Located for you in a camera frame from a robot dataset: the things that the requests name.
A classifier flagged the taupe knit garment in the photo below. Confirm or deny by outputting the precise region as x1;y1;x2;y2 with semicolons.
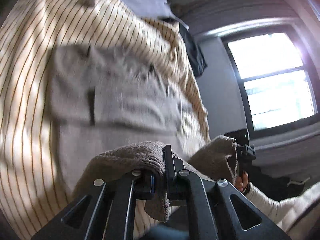
47;43;238;222

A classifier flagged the white sleeve forearm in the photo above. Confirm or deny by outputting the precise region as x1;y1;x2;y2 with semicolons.
244;183;319;239

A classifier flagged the person's right hand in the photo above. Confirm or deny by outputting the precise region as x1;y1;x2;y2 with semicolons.
234;171;250;195

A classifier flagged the window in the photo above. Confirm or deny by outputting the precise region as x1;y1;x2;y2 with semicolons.
221;24;319;139

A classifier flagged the dark garment at bed edge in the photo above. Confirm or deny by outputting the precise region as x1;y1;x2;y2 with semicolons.
160;18;208;77

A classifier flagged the cream striped blanket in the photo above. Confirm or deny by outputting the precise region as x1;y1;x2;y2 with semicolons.
1;0;210;239

